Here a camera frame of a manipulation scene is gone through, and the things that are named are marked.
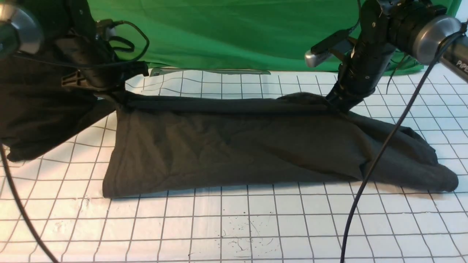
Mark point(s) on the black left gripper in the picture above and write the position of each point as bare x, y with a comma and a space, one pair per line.
91, 49

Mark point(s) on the gray long-sleeved shirt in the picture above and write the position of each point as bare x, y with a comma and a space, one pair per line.
179, 143

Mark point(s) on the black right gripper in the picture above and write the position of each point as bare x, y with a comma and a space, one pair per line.
365, 65

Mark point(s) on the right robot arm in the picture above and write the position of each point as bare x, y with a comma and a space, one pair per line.
423, 31

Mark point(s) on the black cloth pile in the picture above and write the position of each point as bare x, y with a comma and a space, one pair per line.
37, 112

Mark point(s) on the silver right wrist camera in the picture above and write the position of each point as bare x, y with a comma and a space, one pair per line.
336, 44

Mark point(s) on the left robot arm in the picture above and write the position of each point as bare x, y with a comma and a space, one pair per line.
64, 33

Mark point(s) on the green backdrop cloth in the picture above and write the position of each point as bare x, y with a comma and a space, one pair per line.
231, 34

